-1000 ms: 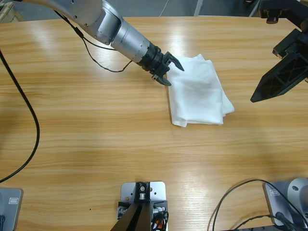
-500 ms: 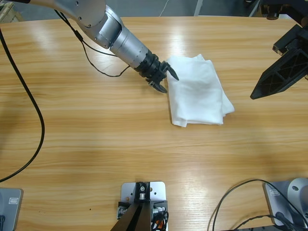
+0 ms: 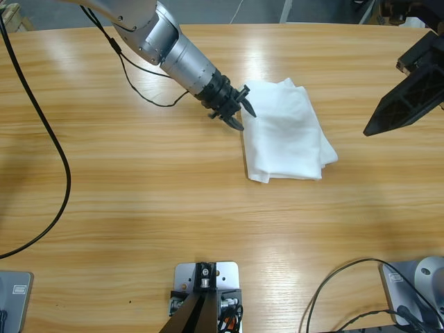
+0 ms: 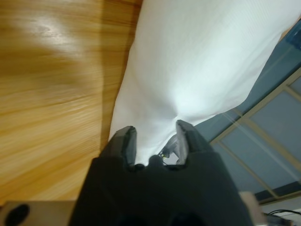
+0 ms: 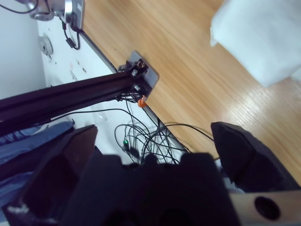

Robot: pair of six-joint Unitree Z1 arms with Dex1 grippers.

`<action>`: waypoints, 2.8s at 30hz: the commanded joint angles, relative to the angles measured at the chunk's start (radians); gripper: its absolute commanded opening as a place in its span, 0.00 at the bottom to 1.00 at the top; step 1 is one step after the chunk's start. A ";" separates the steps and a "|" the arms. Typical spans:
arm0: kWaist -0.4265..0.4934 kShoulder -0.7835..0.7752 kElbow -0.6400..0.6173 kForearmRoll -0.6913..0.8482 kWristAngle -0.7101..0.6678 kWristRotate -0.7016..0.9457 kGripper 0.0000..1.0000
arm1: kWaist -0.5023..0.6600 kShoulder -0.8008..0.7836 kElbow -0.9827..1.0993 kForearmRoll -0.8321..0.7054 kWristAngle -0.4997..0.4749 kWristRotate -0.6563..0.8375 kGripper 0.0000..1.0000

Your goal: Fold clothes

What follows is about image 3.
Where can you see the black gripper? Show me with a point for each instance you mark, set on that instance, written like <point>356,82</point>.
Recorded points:
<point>220,97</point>
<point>418,52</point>

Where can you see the white t-shirt with black logo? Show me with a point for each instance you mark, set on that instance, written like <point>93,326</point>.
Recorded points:
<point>284,132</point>

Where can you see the white bag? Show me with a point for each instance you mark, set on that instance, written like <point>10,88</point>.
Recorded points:
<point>414,22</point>

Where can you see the black sneaker with white sole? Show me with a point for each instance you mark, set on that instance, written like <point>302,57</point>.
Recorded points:
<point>360,1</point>

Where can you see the white metal pole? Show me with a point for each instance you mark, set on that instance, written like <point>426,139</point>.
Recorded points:
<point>285,10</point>

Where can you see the black clamp with silver knob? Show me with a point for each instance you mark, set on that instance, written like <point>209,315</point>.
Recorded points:
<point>229,301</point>
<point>177,305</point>

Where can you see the wooden pallet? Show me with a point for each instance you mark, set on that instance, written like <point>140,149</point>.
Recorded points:
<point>14,21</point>

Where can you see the black gripper side bracket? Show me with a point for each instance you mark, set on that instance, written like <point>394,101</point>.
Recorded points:
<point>244,91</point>
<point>430,19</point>

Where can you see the white mount block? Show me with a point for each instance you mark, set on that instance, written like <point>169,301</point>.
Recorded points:
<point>229,274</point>

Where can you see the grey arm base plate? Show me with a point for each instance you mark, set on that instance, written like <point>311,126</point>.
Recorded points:
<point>390,295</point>
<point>17,312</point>

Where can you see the dark camera post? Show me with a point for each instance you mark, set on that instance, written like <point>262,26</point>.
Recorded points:
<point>197,319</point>

